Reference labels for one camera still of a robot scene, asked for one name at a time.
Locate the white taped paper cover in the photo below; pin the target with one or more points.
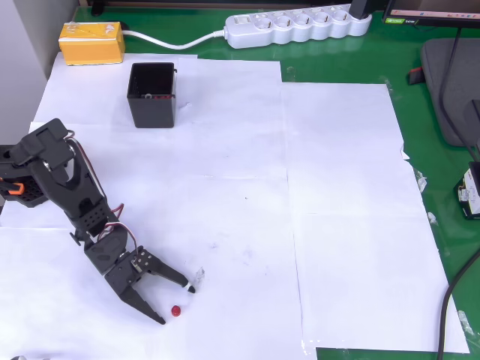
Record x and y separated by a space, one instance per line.
337 187

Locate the orange black table clamp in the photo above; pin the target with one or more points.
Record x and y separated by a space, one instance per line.
15 189

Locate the small red pawn piece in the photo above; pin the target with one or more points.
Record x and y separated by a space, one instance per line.
176 310

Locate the yellow cardboard box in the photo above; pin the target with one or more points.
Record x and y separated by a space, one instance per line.
92 43

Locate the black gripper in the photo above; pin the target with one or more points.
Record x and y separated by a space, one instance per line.
125 274

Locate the black square container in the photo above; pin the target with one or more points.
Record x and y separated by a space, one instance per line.
152 112

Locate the white power strip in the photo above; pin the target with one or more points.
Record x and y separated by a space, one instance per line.
296 26

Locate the small red item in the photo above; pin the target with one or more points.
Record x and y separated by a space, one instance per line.
162 96

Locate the black plug adapter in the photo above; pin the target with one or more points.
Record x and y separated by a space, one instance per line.
360 7

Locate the black computer monitor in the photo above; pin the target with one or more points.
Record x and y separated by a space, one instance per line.
431 11

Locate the small black green device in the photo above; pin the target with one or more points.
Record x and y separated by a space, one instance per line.
468 191

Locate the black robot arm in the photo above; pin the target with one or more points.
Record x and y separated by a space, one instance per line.
78 187

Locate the green desk mat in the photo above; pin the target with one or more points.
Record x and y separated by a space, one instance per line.
412 48

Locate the red black small tag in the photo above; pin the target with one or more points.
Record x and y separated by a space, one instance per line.
414 76

